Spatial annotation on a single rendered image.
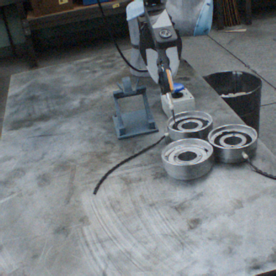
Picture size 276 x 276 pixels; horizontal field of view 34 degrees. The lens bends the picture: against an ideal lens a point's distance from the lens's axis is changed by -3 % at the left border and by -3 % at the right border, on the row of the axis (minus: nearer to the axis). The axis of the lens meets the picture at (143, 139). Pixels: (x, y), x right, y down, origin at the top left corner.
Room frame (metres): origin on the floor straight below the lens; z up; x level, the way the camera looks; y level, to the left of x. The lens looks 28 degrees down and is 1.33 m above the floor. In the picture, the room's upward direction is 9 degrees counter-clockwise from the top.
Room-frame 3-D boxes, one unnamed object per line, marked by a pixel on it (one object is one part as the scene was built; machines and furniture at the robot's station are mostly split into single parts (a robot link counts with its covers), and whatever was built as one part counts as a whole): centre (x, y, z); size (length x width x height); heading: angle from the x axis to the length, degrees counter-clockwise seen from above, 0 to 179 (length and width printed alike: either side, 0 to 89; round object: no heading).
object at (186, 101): (1.09, -0.10, 0.82); 0.08 x 0.07 x 0.05; 7
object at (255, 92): (2.09, -0.45, 0.21); 0.34 x 0.34 x 0.43
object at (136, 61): (1.44, -0.07, 0.85); 0.15 x 0.15 x 0.10
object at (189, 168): (0.82, -0.08, 0.82); 0.10 x 0.10 x 0.04
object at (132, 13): (1.44, -0.07, 0.97); 0.13 x 0.12 x 0.14; 72
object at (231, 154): (0.85, -0.19, 0.82); 0.10 x 0.10 x 0.04
